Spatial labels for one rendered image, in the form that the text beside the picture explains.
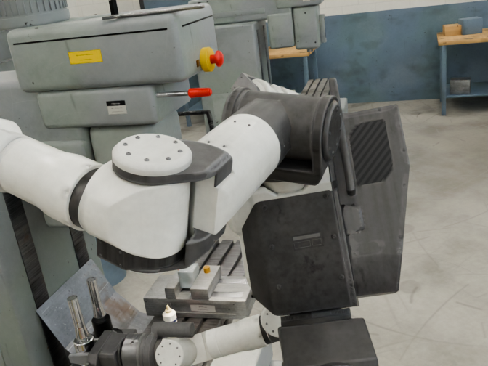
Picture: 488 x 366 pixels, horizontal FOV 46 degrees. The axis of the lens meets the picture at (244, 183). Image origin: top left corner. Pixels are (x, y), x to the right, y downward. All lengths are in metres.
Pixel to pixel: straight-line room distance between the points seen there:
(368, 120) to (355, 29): 7.03
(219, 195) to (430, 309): 3.00
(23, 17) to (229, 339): 0.93
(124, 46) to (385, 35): 6.69
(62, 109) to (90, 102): 0.09
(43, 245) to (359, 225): 1.19
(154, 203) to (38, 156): 0.14
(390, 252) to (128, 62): 0.80
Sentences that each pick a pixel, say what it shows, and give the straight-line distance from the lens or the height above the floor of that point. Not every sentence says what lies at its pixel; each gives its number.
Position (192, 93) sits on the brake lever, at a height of 1.70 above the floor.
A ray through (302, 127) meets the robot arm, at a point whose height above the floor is 1.76.
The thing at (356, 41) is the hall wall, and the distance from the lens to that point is 7.97.
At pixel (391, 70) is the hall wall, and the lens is 8.00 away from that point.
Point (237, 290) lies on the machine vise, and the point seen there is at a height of 1.00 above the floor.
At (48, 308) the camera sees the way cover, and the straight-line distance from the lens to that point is 1.88.
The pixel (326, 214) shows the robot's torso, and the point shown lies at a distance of 0.88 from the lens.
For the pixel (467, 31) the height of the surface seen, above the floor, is 0.92.
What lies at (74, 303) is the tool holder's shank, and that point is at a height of 1.30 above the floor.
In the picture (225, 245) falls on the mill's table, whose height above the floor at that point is 0.93.
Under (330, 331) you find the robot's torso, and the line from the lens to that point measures 0.87.
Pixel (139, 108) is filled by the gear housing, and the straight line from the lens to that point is 1.43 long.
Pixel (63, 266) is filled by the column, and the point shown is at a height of 1.14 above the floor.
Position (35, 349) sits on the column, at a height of 0.98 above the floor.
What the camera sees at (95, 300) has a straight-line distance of 1.48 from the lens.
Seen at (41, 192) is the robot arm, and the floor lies 1.78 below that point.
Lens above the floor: 1.97
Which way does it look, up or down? 21 degrees down
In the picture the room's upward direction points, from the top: 8 degrees counter-clockwise
